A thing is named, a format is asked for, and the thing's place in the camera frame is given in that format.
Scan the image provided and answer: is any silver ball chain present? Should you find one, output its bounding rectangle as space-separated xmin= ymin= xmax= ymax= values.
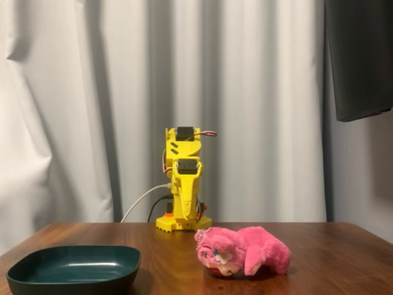
xmin=195 ymin=227 xmax=214 ymax=247

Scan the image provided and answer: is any white curtain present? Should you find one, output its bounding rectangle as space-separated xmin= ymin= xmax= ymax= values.
xmin=0 ymin=0 xmax=335 ymax=256

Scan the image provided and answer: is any black power cable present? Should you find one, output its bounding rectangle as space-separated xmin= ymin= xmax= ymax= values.
xmin=147 ymin=194 xmax=173 ymax=223

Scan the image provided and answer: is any pink plush strawberry bear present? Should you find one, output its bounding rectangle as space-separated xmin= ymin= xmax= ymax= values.
xmin=193 ymin=226 xmax=292 ymax=279

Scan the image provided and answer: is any looped red white servo wire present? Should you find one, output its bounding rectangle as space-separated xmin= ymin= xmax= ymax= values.
xmin=192 ymin=130 xmax=217 ymax=140

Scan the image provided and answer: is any white power cable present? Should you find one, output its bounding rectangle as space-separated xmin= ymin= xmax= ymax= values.
xmin=120 ymin=183 xmax=172 ymax=224

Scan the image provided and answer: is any long red white servo wire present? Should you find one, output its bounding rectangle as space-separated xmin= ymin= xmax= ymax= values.
xmin=161 ymin=147 xmax=173 ymax=176

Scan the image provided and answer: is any dark teal square plate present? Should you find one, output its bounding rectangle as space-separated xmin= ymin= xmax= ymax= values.
xmin=6 ymin=245 xmax=142 ymax=295

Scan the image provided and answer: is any yellow gripper black servo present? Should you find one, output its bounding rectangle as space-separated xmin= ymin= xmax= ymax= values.
xmin=172 ymin=157 xmax=204 ymax=222

